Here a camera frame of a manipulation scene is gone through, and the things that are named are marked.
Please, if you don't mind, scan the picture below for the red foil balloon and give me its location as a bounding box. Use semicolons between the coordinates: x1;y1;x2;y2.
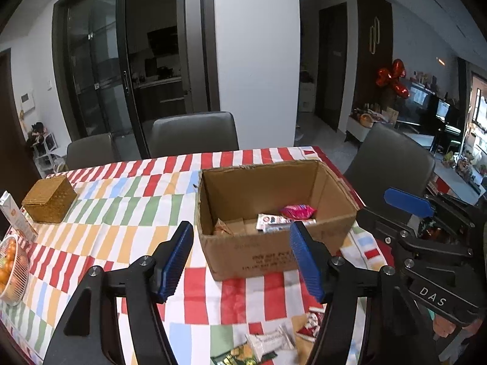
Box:
376;59;412;99

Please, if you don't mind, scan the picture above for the grey dining chair with curved back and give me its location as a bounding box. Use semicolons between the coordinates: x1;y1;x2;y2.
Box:
342;122;436;206

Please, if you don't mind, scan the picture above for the pink and white snack packet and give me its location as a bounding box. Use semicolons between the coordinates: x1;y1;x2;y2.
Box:
256;213;317;232

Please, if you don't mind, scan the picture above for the person's right hand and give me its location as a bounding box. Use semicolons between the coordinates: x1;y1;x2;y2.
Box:
433;312;478;341

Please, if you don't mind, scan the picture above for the white shelf with plush toy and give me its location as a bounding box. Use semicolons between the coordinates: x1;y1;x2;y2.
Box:
26;122;58;173

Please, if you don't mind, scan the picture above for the white wire bowl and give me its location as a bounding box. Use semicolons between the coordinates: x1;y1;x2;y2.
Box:
0;235;31;307

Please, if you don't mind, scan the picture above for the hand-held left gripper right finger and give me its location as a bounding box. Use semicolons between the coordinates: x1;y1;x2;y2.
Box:
289;221;434;365

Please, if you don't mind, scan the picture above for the wide grey dining chair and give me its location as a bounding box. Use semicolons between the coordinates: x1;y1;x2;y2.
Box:
149;111;240;158

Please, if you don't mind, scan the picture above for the striped colourful tablecloth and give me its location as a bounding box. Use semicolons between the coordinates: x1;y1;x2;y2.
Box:
0;145;389;365

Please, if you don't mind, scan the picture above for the television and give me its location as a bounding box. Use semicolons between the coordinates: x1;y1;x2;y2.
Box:
403;80;438;122

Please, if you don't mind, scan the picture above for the orange and white drink carton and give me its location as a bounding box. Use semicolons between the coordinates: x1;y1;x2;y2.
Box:
0;191;39;242

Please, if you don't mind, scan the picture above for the red and white snack packet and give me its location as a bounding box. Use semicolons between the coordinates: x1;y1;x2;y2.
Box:
297;306;324;341

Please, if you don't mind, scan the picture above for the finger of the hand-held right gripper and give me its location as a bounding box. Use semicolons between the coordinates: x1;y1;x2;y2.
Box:
384;187;482;244
359;207;470;259

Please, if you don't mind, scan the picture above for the pile of oranges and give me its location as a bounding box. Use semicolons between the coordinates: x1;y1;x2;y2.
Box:
0;238;19;297

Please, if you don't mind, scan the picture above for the white and grey snack packet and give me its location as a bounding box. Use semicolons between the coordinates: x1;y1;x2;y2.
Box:
245;323;295;362

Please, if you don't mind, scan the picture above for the magenta snack packet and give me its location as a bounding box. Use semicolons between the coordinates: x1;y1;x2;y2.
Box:
279;204;317;219

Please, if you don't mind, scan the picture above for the dark wooden cabinet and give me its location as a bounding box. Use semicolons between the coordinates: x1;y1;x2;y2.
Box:
356;0;393;122

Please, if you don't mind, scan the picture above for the orange-brown snack packet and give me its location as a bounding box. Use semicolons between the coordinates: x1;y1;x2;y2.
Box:
213;217;244;237

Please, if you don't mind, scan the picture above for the dark glass sliding door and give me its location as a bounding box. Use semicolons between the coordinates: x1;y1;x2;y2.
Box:
53;0;214;153

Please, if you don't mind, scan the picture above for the cardboard box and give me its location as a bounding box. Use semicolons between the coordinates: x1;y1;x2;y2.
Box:
195;160;360;281

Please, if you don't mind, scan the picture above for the dark snack packet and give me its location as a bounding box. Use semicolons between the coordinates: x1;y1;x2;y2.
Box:
210;344;275;365

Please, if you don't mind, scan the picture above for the woven wicker box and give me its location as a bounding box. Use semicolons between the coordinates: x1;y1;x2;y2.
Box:
22;176;77;224

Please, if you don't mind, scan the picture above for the small grey dining chair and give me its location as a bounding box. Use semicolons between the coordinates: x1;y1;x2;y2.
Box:
66;133;118;170

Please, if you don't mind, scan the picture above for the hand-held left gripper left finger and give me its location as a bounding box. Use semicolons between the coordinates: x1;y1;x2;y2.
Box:
43;221;194;365

